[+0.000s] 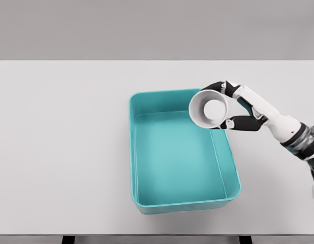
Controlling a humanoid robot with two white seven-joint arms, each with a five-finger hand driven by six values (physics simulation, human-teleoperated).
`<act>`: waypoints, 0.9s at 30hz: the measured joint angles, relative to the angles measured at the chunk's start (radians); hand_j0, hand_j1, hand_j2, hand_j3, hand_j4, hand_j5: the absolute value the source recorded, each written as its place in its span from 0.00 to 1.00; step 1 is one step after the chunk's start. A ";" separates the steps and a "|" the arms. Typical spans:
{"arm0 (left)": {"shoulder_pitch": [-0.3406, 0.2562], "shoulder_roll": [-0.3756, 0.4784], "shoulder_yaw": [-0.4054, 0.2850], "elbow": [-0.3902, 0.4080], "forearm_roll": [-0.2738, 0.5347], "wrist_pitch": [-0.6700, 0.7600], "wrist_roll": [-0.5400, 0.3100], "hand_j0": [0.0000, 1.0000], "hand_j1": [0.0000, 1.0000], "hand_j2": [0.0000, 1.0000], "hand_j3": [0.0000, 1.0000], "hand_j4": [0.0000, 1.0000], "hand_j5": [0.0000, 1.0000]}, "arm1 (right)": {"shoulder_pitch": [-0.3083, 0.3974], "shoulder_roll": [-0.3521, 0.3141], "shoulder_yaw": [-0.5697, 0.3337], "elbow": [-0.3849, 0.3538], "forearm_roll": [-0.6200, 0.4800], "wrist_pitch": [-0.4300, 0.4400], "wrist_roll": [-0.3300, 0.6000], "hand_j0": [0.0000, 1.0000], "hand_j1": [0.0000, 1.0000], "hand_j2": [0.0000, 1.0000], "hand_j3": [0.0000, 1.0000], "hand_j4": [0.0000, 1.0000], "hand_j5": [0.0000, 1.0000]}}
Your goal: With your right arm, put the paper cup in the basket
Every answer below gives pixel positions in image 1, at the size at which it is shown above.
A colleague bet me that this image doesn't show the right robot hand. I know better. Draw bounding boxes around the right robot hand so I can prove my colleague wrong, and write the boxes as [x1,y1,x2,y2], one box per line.
[200,80,281,132]

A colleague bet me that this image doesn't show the white paper cup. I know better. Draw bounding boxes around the white paper cup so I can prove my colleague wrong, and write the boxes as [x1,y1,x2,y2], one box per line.
[188,89,229,130]

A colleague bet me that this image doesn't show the teal plastic basket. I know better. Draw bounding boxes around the teal plastic basket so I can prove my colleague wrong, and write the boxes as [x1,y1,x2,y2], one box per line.
[128,88,242,216]

